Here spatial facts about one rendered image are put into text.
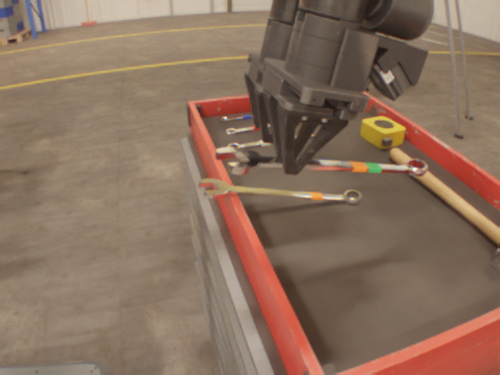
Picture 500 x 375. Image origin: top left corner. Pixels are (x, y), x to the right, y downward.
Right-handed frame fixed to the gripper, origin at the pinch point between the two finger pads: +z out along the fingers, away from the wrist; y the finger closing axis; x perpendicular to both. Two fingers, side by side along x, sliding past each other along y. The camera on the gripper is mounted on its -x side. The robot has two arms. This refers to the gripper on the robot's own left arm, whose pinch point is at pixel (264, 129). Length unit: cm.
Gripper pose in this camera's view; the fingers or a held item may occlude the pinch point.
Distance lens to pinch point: 50.5
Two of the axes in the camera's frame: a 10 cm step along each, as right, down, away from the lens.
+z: -2.1, 8.4, 5.1
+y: -1.9, -5.4, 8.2
